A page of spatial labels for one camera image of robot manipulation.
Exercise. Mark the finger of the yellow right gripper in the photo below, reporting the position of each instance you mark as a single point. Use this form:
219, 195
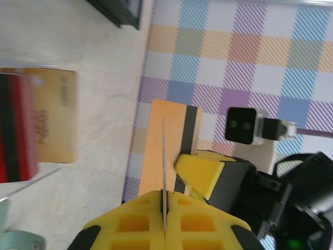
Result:
197, 169

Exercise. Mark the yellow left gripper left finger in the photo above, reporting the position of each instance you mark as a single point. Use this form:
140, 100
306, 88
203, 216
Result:
130, 226

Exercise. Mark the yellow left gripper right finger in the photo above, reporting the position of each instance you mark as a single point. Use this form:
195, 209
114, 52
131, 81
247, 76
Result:
200, 229

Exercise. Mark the pale plastic card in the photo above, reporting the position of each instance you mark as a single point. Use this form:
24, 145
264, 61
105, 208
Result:
164, 169

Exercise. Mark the orange plastic card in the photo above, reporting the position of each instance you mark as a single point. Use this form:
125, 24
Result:
156, 145

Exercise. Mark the grey clear box lid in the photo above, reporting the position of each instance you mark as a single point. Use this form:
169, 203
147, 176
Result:
18, 239

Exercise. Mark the red card stack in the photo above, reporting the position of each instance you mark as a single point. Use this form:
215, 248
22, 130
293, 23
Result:
23, 125

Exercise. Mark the black grey folding chessboard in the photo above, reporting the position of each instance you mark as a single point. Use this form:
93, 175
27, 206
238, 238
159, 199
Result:
117, 13

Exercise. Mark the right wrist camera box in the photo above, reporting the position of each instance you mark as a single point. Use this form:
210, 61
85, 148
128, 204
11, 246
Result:
239, 125

